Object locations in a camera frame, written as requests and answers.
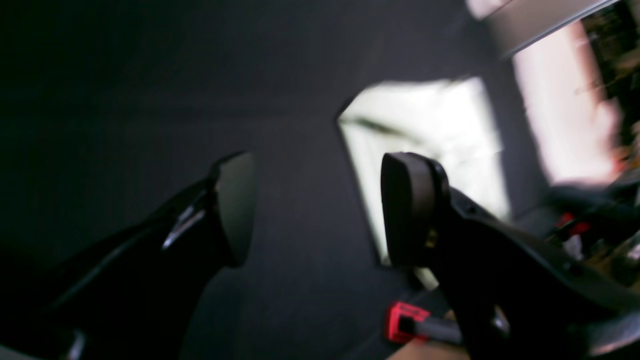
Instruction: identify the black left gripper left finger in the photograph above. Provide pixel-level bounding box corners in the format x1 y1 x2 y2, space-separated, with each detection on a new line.
1 152 258 360

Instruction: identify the light green T-shirt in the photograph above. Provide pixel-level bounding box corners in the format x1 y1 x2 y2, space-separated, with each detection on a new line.
337 77 512 267

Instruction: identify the black table cloth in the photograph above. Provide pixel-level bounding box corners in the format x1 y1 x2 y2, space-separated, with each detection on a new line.
0 0 547 360

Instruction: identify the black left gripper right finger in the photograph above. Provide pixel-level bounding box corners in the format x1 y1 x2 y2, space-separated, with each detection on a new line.
381 152 640 360

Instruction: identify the red clamp bottom edge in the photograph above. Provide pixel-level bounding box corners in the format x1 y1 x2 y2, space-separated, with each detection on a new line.
382 301 463 346

